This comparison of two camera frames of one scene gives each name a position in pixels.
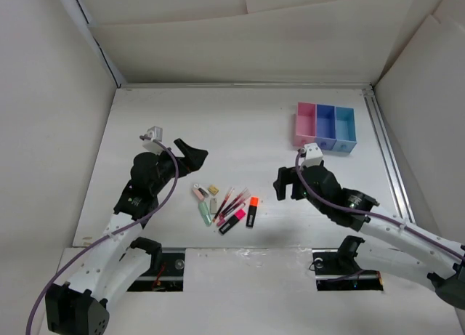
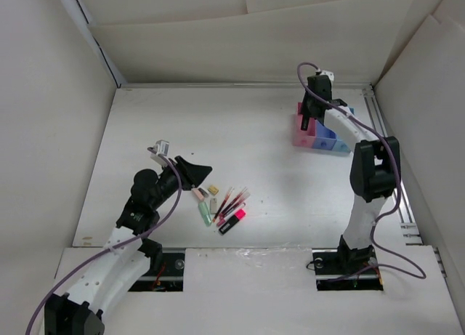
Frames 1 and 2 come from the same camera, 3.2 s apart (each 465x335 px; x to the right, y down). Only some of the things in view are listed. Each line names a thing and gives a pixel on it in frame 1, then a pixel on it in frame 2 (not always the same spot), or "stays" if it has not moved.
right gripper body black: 288,176 -> 307,102
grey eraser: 213,205 stays
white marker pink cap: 229,215 stays
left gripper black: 191,161 -> 191,175
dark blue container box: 325,130 stays
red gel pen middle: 232,203 stays
